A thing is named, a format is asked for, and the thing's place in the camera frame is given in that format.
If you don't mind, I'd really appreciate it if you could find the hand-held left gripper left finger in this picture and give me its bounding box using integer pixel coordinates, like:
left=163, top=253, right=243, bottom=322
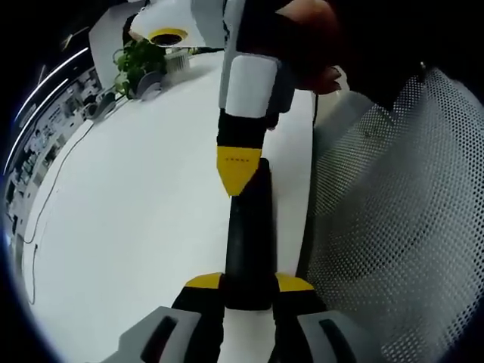
left=116, top=271, right=228, bottom=363

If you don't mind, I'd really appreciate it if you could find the black remote control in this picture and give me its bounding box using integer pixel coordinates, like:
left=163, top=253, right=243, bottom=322
left=224, top=157, right=280, bottom=313

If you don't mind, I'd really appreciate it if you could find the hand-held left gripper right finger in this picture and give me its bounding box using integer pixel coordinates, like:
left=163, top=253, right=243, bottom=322
left=268, top=271, right=370, bottom=363

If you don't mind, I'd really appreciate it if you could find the yellow rimmed round object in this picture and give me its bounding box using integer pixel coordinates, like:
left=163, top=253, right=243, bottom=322
left=147, top=27, right=189, bottom=47

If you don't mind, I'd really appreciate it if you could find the green potted plant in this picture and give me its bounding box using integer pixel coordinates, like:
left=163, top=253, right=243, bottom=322
left=112, top=36, right=168, bottom=100

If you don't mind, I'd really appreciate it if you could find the white mesh chair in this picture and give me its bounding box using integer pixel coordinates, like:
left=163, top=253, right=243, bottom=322
left=296, top=67, right=484, bottom=363

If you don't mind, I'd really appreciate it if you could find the person's right hand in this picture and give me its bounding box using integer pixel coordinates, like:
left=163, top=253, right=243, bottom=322
left=275, top=0, right=346, bottom=95

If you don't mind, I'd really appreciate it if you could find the thin black cable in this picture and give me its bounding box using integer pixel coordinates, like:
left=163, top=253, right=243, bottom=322
left=310, top=92, right=321, bottom=124

